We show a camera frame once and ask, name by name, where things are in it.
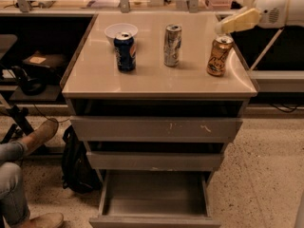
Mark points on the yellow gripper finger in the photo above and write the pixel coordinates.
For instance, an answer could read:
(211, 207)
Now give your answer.
(242, 20)

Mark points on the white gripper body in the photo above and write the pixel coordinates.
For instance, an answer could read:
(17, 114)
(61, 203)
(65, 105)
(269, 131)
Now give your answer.
(273, 12)

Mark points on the orange soda can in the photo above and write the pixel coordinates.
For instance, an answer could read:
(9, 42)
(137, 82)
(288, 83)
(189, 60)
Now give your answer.
(220, 50)

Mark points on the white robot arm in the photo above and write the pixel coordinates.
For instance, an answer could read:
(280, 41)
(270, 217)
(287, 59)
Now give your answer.
(295, 13)

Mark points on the silver tall can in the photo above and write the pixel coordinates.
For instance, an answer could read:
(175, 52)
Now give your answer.
(172, 45)

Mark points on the grey drawer cabinet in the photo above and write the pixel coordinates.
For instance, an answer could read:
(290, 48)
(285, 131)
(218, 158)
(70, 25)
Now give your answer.
(95, 74)

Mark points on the blue Pepsi can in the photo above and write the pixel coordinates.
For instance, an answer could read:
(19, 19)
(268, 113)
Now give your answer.
(125, 50)

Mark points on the top drawer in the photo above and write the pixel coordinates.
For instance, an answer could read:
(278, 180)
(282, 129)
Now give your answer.
(156, 121)

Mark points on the drawer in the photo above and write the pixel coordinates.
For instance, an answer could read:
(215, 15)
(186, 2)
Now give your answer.
(151, 199)
(156, 121)
(156, 156)

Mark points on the middle drawer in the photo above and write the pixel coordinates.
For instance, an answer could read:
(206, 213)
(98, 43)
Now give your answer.
(156, 156)

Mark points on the bottom drawer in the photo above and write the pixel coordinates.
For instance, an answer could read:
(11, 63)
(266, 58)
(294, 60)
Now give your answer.
(151, 199)

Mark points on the white stick with tip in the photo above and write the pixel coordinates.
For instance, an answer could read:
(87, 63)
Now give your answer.
(265, 50)

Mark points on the white bowl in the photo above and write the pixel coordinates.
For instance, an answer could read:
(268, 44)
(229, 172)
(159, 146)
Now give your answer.
(111, 31)

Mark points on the dark box with label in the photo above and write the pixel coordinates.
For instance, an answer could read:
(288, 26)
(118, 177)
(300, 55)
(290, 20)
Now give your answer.
(45, 64)

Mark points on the black headphones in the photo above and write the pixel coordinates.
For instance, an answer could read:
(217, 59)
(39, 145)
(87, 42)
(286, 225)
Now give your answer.
(29, 86)

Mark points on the black backpack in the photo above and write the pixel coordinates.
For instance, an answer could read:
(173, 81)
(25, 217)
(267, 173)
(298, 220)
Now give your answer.
(78, 175)

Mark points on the tan shoe upper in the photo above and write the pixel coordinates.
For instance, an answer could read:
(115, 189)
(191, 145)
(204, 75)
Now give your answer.
(44, 133)

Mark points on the tan shoe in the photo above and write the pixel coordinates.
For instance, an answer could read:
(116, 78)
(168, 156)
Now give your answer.
(49, 220)
(44, 133)

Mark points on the black tripod stand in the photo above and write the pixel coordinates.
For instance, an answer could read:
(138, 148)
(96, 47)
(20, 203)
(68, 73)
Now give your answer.
(19, 117)

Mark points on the tan shoe lower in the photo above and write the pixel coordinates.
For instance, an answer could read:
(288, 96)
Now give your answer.
(49, 220)

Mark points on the person's leg in jeans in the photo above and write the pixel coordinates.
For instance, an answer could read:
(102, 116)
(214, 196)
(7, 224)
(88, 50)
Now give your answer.
(13, 202)

